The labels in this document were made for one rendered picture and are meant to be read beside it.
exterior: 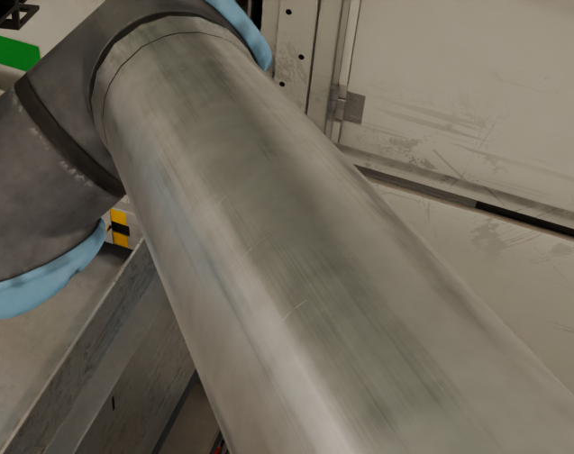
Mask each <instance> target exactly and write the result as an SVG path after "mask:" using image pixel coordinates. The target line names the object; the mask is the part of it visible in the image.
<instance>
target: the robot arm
mask: <svg viewBox="0 0 574 454"><path fill-rule="evenodd" d="M271 61H272V53H271V50H270V47H269V45H268V44H267V42H266V40H265V39H264V37H263V36H262V34H261V33H260V31H259V30H258V28H257V27H256V26H255V24H254V23H253V22H252V20H251V19H250V18H249V16H248V15H247V14H246V13H245V12H244V11H243V10H242V9H241V8H240V6H239V5H238V4H237V3H236V2H235V1H234V0H105V1H104V2H103V3H102V4H101V5H99V6H98V7H97V8H96V9H95V10H94V12H92V13H91V14H90V15H89V16H88V17H87V18H86V19H85V20H84V21H83V22H82V23H80V24H79V25H78V26H77V27H76V28H75V29H74V30H73V31H72V32H70V33H69V34H68V35H67V36H66V37H65V38H64V39H63V40H62V41H60V42H59V43H58V44H57V45H56V46H55V47H54V48H53V49H51V50H50V51H49V52H48V53H47V54H46V55H45V56H44V57H42V58H41V59H40V60H39V61H38V62H37V63H36V64H35V65H33V66H32V67H31V68H30V69H29V70H28V71H27V72H26V73H25V74H24V75H23V76H22V77H21V78H20V79H19V80H18V81H16V82H15V83H14V84H13V85H11V86H10V87H9V88H8V89H7V90H6V91H5V92H4V93H2V94H1V95H0V320H3V319H10V318H14V317H16V316H19V315H21V314H24V313H27V312H29V311H30V310H32V309H34V308H35V307H37V306H39V305H40V304H42V303H44V302H45V301H47V300H48V299H50V298H51V297H53V296H54V295H55V294H57V293H58V291H60V290H61V289H62V288H63V287H65V286H66V285H67V284H68V282H69V280H70V279H71V278H72V277H73V276H75V275H76V274H77V273H79V272H81V271H82V270H83V269H84V268H85V267H86V266H87V265H88V263H89V262H90V261H91V260H92V259H93V258H94V256H95V255H96V253H97V252H98V251H99V250H100V248H101V247H102V245H103V243H104V241H105V235H106V230H105V221H104V219H103V218H102V217H101V216H103V215H104V214H105V213H106V212H107V211H109V210H110V209H111V208H112V207H113V206H114V205H115V204H117V203H118V202H119V201H120V200H121V199H122V198H123V197H124V196H125V195H126V194H127V195H128V198H129V200H130V203H131V206H132V209H133V211H134V214H135V216H136V219H137V221H138V224H139V225H140V228H141V232H142V234H143V237H144V239H145V241H146V243H147V246H148V248H149V251H150V254H151V257H152V259H153V262H154V264H155V267H156V269H157V271H158V273H159V277H160V280H161V282H162V285H163V286H164V289H165V291H166V294H167V296H168V299H169V302H170V304H171V307H172V310H173V312H174V314H175V316H176V319H177V321H178V325H179V328H180V330H181V332H182V334H183V337H184V339H185V342H186V344H187V347H188V350H189V352H190V355H191V357H192V360H193V362H194V364H195V367H196V371H197V373H198V375H199V377H200V380H201V382H202V385H203V387H204V390H205V393H206V395H207V398H208V400H209V403H210V405H211V407H212V409H213V412H214V416H215V419H216V420H217V423H218V425H219V428H220V430H221V433H222V435H223V438H224V441H225V443H226V446H227V448H228V450H229V452H230V454H574V394H572V393H571V392H570V390H569V389H568V388H567V387H565V385H563V384H562V383H561V382H560V380H559V379H558V378H556V376H555V375H554V374H553V373H552V372H551V371H550V370H549V369H548V368H547V367H546V366H545V365H544V364H543V363H542V362H541V361H540V360H539V359H538V358H537V357H536V355H535V354H534V353H533V352H532V351H531V350H530V349H529V348H528V347H527V346H526V345H525V344H524V343H523V342H522V341H521V340H520V339H519V338H518V337H517V336H516V335H515V333H514V332H513V331H512V330H511V329H510V328H509V327H508V326H507V325H506V324H505V323H504V322H503V321H502V320H501V319H500V318H499V317H498V316H497V315H496V313H495V312H494V311H493V310H492V309H491V308H490V307H489V306H488V305H487V304H486V303H485V302H484V301H483V300H482V299H481V298H480V297H479V296H478V295H477V294H476V292H475V291H474V290H473V289H472V288H471V287H470V286H469V285H468V284H467V283H466V282H465V281H464V280H463V279H462V278H461V277H460V276H459V275H458V274H457V273H456V271H455V270H454V269H453V268H452V267H451V266H450V265H449V264H448V263H447V262H446V261H445V260H444V259H443V258H442V257H441V256H440V255H439V254H438V253H437V252H436V250H435V249H434V248H433V247H432V246H431V245H430V244H429V243H428V242H427V241H426V240H425V239H424V238H423V237H422V236H421V235H420V234H419V233H418V232H417V231H416V229H415V228H414V227H413V226H412V225H411V224H410V223H409V222H408V221H407V220H406V219H405V218H404V217H403V216H402V215H401V214H400V213H399V212H398V211H397V210H396V208H395V207H394V206H393V205H392V204H391V203H390V202H389V201H388V200H387V199H386V198H385V197H384V196H383V195H382V194H381V193H380V192H379V191H378V190H377V189H376V188H375V187H374V186H373V185H372V184H371V183H370V182H369V181H368V180H367V179H366V178H365V177H364V176H363V175H362V174H361V173H360V172H359V171H358V170H357V168H356V167H355V166H354V165H353V164H352V163H351V162H350V161H349V160H348V159H347V158H346V157H345V156H344V155H343V154H342V153H341V152H340V151H339V150H338V149H337V147H336V146H335V145H334V144H333V143H332V142H331V141H330V140H329V139H328V138H327V137H326V136H325V135H324V134H323V133H322V132H321V131H320V130H319V129H318V128H317V126H316V125H315V124H314V123H313V122H312V121H311V120H310V119H309V118H308V117H307V116H306V115H305V114H304V113H303V112H302V111H301V110H300V109H299V108H298V107H297V105H296V104H295V103H294V102H293V101H292V100H291V99H290V98H289V97H288V96H287V95H286V94H285V93H284V92H283V91H282V90H281V89H280V88H279V87H278V86H277V84H276V83H275V82H274V81H273V80H272V79H271V78H270V77H269V76H268V75H267V74H266V73H265V71H266V70H267V69H268V68H269V66H270V65H271Z"/></svg>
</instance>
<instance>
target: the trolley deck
mask: <svg viewBox="0 0 574 454"><path fill-rule="evenodd" d="M130 251H131V249H128V248H125V247H123V246H120V245H117V244H112V243H109V242H106V241H104V243H103V245H102V247H101V248H100V250H99V251H98V252H97V253H96V255H95V256H94V258H93V259H92V260H91V261H90V262H89V263H88V265H87V266H86V267H85V268H84V269H83V270H82V271H81V272H79V273H77V274H76V275H75V276H73V277H72V278H71V279H70V280H69V282H68V284H67V285H66V286H65V287H63V288H62V289H61V290H60V291H58V293H57V294H55V295H54V296H53V297H51V298H50V299H48V300H47V301H45V302H44V303H42V304H40V305H39V306H37V307H35V308H34V309H32V310H30V311H29V312H27V313H24V314H21V315H19V316H16V317H14V318H10V319H3V320H0V446H1V445H2V443H3V442H4V440H5V438H6V437H7V435H8V434H9V432H10V431H11V429H12V428H13V427H14V425H15V424H16V422H17V421H18V419H19V418H20V416H21V415H22V413H23V411H24V410H25V408H26V407H27V405H28V404H29V402H30V401H31V400H32V398H33V397H34V395H35V394H36V392H37V391H38V389H39V388H40V386H41V384H42V383H43V381H44V380H45V378H46V377H47V375H48V374H49V373H50V371H51V370H52V368H53V367H54V365H55V364H56V362H57V361H58V359H59V357H60V356H61V354H62V353H63V351H64V350H65V348H66V347H67V346H68V344H69V343H70V341H71V340H72V338H73V337H74V335H75V334H76V332H77V330H78V329H79V327H80V326H81V324H82V323H83V321H84V320H85V319H86V317H87V315H88V314H89V312H90V311H91V309H92V308H93V306H94V305H95V303H96V301H97V300H98V298H99V297H100V295H101V294H102V293H103V292H104V290H105V288H106V287H107V285H108V284H109V282H110V281H111V279H112V278H113V276H114V274H115V273H116V271H117V270H118V268H119V267H120V266H121V265H122V263H123V261H124V260H125V258H126V257H127V255H128V254H129V252H130ZM175 317H176V316H175V314H174V312H173V310H172V307H171V304H170V302H169V299H168V296H167V294H166V291H165V289H164V286H163V285H162V282H161V280H160V277H159V273H158V271H157V273H156V275H155V276H154V278H153V279H152V280H151V282H150V284H149V285H148V287H147V289H146V290H145V292H144V293H143V295H142V297H141V299H140V301H139V302H138V303H137V304H136V306H135V308H134V309H133V311H132V313H131V315H130V316H129V318H128V319H127V321H126V323H125V324H124V326H123V327H122V329H121V330H120V332H119V334H118V335H117V337H116V338H115V340H114V342H113V344H112V346H111V347H110V349H109V350H108V351H107V353H106V354H105V356H104V358H103V360H102V361H101V363H100V364H99V366H98V368H97V369H96V372H95V373H94V375H93V376H92V377H91V379H90V380H89V382H88V383H87V386H86V387H85V389H84V390H83V392H82V394H81V395H80V397H79V398H78V400H77V401H76V403H75V405H74V406H73V408H72V409H71V411H70V413H69V414H68V416H67V418H66V420H65V421H64V423H63V424H62V425H61V427H60V428H59V431H58V432H57V434H56V435H55V437H54V439H53V440H52V442H51V443H50V446H49V447H48V448H47V450H46V451H45V453H44V454H97V453H98V451H99V450H100V449H101V447H102V445H103V443H104V442H105V439H106V437H107V436H108V434H109V432H110V430H111V429H112V428H113V426H114V424H115V422H116V420H117V418H118V417H119V415H120V413H121V411H122V410H123V408H124V406H125V405H126V403H127V401H128V399H129V398H130V396H131V394H132V392H133V390H134V388H135V387H136V386H137V384H138V382H139V380H140V379H141V376H142V374H143V373H144V371H145V369H146V367H147V366H148V365H149V363H150V361H151V359H152V357H153V355H154V354H155V352H156V350H157V348H158V347H159V345H160V343H161V342H162V340H163V338H164V336H165V335H166V333H167V331H168V329H169V327H170V325H171V324H172V323H173V321H174V319H175Z"/></svg>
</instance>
